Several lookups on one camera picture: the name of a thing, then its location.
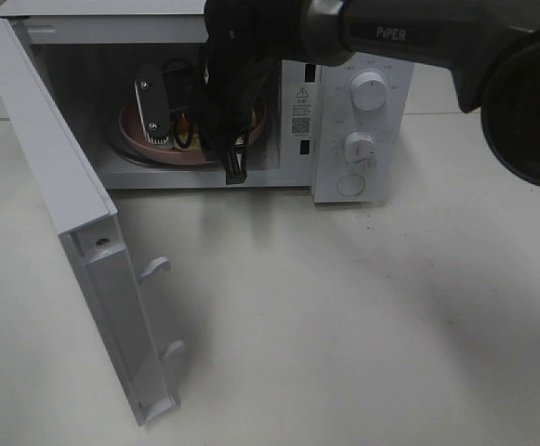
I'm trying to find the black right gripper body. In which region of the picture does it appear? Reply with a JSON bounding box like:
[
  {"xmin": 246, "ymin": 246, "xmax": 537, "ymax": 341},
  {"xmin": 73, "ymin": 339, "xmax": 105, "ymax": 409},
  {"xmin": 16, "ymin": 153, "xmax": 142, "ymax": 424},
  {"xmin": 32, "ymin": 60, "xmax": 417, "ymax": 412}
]
[{"xmin": 165, "ymin": 56, "xmax": 274, "ymax": 156}]

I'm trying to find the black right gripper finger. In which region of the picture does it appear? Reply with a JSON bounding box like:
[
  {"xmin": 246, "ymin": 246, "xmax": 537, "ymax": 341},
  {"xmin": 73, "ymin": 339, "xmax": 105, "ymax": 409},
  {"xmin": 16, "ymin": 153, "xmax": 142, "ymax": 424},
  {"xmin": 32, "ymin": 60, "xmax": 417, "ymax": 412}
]
[
  {"xmin": 135, "ymin": 65, "xmax": 171, "ymax": 145},
  {"xmin": 220, "ymin": 140, "xmax": 247, "ymax": 185}
]

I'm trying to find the pink round plate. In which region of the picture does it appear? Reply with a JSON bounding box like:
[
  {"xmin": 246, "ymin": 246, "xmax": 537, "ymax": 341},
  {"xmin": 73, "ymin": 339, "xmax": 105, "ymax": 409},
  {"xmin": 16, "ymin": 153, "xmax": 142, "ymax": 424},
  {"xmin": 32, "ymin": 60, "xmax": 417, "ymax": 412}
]
[{"xmin": 118, "ymin": 99, "xmax": 269, "ymax": 166}]

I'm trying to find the round white door button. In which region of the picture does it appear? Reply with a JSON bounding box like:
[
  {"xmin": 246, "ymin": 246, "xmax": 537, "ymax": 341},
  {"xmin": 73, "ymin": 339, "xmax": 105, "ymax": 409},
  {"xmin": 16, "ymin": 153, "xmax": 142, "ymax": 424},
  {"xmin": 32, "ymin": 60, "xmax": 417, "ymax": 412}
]
[{"xmin": 336, "ymin": 174, "xmax": 365, "ymax": 197}]

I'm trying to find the white microwave door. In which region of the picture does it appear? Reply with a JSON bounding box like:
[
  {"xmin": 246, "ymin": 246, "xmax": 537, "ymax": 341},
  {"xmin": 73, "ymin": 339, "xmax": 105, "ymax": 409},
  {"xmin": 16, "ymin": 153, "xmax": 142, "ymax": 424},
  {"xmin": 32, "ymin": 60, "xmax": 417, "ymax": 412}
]
[{"xmin": 0, "ymin": 19, "xmax": 184, "ymax": 426}]

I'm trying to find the toast sandwich with lettuce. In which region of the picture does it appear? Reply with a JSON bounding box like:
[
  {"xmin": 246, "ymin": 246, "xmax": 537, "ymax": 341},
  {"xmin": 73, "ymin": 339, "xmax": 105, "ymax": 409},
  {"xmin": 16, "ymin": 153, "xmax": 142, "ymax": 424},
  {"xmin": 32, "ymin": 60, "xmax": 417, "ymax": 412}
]
[{"xmin": 171, "ymin": 114, "xmax": 202, "ymax": 151}]

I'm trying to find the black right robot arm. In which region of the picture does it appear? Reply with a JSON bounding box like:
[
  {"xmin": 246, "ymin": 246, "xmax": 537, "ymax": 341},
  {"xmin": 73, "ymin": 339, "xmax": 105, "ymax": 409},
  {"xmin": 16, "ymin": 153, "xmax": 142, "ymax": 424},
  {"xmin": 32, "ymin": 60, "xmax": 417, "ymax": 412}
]
[{"xmin": 135, "ymin": 1, "xmax": 540, "ymax": 187}]

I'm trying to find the white microwave oven body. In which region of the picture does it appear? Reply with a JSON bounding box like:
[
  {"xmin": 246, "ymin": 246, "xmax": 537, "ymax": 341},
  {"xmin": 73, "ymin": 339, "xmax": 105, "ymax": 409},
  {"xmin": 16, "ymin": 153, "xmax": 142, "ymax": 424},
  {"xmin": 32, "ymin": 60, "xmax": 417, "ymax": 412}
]
[{"xmin": 0, "ymin": 1, "xmax": 413, "ymax": 203}]

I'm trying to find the glass microwave turntable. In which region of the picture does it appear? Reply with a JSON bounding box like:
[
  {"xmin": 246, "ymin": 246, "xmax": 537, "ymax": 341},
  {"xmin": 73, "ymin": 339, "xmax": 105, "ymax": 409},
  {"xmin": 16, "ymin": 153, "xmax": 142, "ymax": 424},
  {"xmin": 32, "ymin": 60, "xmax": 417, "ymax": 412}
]
[{"xmin": 111, "ymin": 142, "xmax": 220, "ymax": 169}]

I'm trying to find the white warning label sticker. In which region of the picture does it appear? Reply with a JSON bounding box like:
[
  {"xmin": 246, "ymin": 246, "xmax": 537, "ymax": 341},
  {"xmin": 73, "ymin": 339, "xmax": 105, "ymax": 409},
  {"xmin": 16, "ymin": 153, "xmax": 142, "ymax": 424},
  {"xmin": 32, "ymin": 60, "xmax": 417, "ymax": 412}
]
[{"xmin": 286, "ymin": 83, "xmax": 314, "ymax": 137}]

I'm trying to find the lower white timer knob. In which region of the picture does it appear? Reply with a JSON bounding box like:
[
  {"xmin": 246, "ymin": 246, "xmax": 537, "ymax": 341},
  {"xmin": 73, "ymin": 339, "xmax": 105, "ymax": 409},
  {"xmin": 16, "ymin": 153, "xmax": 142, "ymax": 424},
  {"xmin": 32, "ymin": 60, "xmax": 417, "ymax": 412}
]
[{"xmin": 343, "ymin": 132, "xmax": 376, "ymax": 164}]

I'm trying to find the upper white power knob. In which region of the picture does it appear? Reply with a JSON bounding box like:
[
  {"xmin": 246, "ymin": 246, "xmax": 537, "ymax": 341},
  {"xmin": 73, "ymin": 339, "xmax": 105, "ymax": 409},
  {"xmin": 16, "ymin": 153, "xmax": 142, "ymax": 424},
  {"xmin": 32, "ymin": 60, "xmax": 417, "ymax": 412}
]
[{"xmin": 349, "ymin": 70, "xmax": 389, "ymax": 112}]

